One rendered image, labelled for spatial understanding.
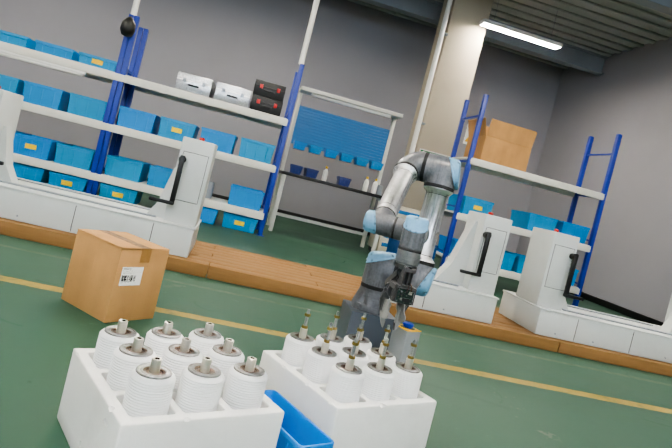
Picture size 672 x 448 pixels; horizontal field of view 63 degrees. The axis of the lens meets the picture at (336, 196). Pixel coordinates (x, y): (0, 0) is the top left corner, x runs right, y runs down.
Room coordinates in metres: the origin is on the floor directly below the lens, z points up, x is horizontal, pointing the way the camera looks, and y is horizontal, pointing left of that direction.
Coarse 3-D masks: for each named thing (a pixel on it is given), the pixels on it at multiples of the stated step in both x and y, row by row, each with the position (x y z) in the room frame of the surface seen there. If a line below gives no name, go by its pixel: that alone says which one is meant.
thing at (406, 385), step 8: (392, 368) 1.63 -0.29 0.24; (400, 376) 1.60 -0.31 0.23; (408, 376) 1.60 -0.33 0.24; (416, 376) 1.60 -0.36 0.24; (400, 384) 1.60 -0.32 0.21; (408, 384) 1.60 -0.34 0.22; (416, 384) 1.61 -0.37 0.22; (392, 392) 1.61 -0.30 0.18; (400, 392) 1.60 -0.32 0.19; (408, 392) 1.60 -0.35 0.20; (416, 392) 1.61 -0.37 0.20
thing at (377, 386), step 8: (368, 368) 1.55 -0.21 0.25; (368, 376) 1.53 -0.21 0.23; (376, 376) 1.52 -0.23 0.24; (384, 376) 1.53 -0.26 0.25; (392, 376) 1.54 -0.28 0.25; (368, 384) 1.53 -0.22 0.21; (376, 384) 1.52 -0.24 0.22; (384, 384) 1.53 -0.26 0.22; (392, 384) 1.55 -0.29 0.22; (368, 392) 1.53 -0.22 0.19; (376, 392) 1.52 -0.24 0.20; (384, 392) 1.53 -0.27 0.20; (376, 400) 1.52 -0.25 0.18; (384, 400) 1.53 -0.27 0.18
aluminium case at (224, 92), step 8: (216, 88) 5.92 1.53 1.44; (224, 88) 5.93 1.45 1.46; (232, 88) 5.96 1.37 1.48; (240, 88) 5.98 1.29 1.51; (216, 96) 5.93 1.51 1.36; (224, 96) 5.95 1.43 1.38; (232, 96) 5.94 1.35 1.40; (240, 96) 5.98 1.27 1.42; (248, 96) 6.00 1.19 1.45; (240, 104) 5.99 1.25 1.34
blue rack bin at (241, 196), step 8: (232, 184) 6.37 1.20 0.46; (232, 192) 6.00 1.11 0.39; (240, 192) 6.01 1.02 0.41; (248, 192) 6.02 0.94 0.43; (256, 192) 6.03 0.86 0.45; (232, 200) 6.00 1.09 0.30; (240, 200) 6.02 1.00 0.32; (248, 200) 6.03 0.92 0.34; (256, 200) 6.04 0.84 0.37; (248, 208) 6.04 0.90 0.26; (256, 208) 6.05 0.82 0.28
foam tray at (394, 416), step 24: (264, 360) 1.68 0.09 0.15; (288, 384) 1.56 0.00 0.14; (312, 384) 1.51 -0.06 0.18; (312, 408) 1.46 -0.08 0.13; (336, 408) 1.39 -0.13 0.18; (360, 408) 1.44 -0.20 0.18; (384, 408) 1.49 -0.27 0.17; (408, 408) 1.56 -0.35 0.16; (432, 408) 1.62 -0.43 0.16; (336, 432) 1.40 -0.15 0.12; (360, 432) 1.45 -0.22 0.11; (384, 432) 1.51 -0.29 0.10; (408, 432) 1.57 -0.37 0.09
